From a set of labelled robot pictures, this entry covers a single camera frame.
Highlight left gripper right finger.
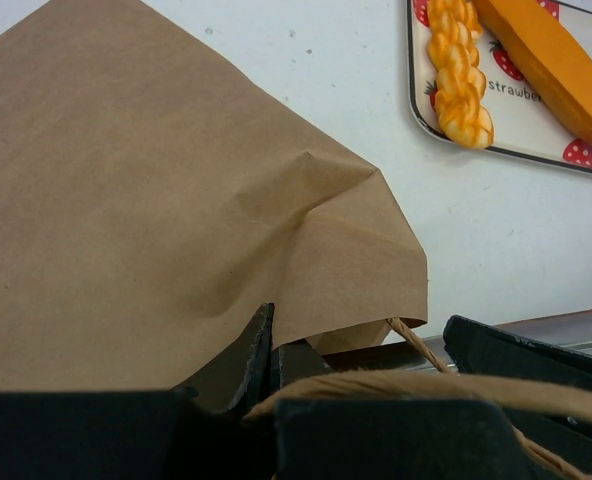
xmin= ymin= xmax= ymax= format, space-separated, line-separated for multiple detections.
xmin=270 ymin=340 xmax=329 ymax=393

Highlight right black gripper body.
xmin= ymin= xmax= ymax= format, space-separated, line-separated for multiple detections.
xmin=485 ymin=394 xmax=592 ymax=479

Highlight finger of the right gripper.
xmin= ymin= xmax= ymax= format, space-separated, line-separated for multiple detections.
xmin=443 ymin=316 xmax=592 ymax=391

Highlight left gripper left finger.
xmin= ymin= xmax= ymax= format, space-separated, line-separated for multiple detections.
xmin=174 ymin=303 xmax=274 ymax=413

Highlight metal tongs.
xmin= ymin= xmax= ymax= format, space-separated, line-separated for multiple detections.
xmin=323 ymin=310 xmax=592 ymax=371

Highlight brown paper bag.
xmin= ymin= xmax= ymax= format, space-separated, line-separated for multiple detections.
xmin=0 ymin=0 xmax=592 ymax=480

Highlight long orange fake baguette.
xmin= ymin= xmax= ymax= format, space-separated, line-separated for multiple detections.
xmin=474 ymin=0 xmax=592 ymax=145

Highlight braided yellow fake bread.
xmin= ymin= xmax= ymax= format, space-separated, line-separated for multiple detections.
xmin=427 ymin=1 xmax=494 ymax=149

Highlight strawberry pattern tray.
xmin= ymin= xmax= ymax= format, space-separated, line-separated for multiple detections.
xmin=404 ymin=1 xmax=592 ymax=173

